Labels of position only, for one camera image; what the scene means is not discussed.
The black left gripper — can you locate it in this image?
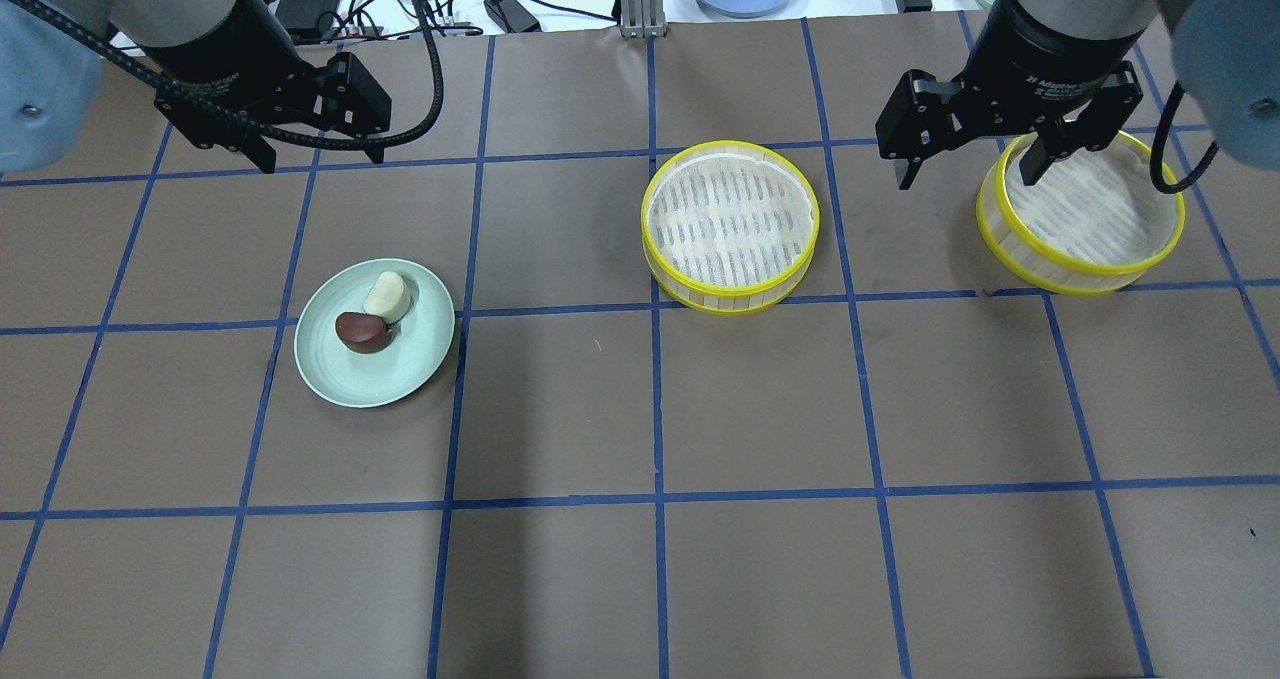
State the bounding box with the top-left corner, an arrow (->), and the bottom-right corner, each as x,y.
154,53 -> 392,176

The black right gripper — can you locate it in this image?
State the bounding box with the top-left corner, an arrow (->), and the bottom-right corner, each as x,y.
876,61 -> 1144,191

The yellow bamboo steamer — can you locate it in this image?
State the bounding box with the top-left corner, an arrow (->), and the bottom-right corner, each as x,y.
640,140 -> 820,316
975,132 -> 1187,296

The white steamed bun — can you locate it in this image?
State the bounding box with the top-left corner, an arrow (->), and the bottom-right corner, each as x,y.
362,272 -> 412,325

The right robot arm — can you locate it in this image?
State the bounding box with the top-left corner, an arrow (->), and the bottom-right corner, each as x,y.
876,0 -> 1277,193

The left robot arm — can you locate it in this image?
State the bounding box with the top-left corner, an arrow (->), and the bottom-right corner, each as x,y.
3,0 -> 392,173

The dark red bun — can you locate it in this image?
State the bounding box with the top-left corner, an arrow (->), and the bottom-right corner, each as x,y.
334,311 -> 394,355

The black power adapter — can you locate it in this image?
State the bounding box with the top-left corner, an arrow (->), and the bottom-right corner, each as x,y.
483,0 -> 541,35

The light green plate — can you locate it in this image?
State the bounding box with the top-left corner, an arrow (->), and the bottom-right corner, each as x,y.
293,258 -> 454,407

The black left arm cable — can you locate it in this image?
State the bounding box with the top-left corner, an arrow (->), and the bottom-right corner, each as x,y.
0,0 -> 445,152

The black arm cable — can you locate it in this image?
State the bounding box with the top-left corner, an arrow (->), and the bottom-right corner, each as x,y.
1149,81 -> 1221,196
0,0 -> 445,152

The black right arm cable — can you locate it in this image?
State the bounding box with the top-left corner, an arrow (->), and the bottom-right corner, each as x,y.
1149,81 -> 1221,196

